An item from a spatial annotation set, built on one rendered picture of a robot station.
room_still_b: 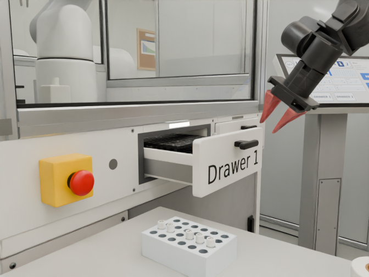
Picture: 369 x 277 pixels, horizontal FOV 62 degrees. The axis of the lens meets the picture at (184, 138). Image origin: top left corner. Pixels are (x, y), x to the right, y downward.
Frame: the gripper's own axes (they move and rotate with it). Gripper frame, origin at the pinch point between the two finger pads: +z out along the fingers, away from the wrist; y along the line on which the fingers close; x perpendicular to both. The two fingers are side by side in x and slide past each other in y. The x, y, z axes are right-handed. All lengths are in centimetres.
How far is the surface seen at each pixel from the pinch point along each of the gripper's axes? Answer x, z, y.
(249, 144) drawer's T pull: 5.4, 4.2, -0.5
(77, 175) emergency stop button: 38.3, 11.9, 8.6
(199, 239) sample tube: 29.9, 9.5, -10.0
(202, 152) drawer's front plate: 17.8, 6.1, 2.2
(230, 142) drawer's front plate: 6.8, 6.1, 2.5
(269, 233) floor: -141, 113, -11
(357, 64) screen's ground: -105, -14, 12
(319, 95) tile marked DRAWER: -75, 2, 11
